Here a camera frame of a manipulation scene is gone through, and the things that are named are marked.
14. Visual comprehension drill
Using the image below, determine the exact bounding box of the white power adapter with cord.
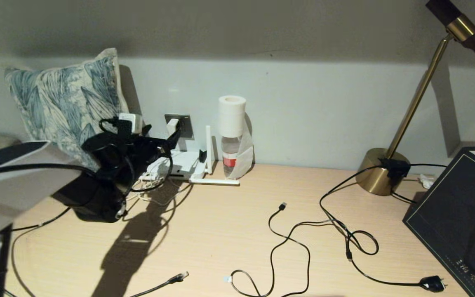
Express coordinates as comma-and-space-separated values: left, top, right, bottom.
132, 119, 193, 207

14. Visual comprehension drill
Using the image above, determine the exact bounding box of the black ethernet cable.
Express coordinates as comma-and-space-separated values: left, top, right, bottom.
5, 206, 190, 297

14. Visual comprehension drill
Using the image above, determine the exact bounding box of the white router with antennas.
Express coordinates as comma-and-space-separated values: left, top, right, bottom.
139, 126, 240, 186

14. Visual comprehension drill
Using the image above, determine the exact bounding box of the black plastic cable connector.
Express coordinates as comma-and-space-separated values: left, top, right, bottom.
380, 159, 410, 180

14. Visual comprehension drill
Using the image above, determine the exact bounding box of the clear bottle with red label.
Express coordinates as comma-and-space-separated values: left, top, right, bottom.
221, 136, 242, 179

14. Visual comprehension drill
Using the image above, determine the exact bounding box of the water bottle with paper cup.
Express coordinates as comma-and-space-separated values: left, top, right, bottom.
217, 96, 255, 180

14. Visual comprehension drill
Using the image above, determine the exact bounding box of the blue leaf print pillow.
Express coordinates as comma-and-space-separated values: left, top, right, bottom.
5, 48, 139, 172

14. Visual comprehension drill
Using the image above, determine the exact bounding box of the brass desk lamp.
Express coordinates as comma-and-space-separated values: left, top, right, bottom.
355, 0, 475, 196

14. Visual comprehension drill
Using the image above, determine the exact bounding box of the black paper gift bag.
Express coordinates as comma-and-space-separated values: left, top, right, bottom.
402, 141, 475, 297

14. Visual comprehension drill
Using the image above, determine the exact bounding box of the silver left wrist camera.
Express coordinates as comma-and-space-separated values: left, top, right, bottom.
116, 113, 144, 137

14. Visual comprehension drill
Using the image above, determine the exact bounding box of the grey wall socket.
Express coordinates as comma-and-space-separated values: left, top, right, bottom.
165, 114, 195, 140

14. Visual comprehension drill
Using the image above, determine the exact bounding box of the thin black USB cable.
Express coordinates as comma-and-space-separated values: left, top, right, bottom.
223, 202, 337, 297

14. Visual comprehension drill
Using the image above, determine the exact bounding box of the black lamp power cord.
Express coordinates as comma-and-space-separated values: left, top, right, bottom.
319, 164, 447, 292

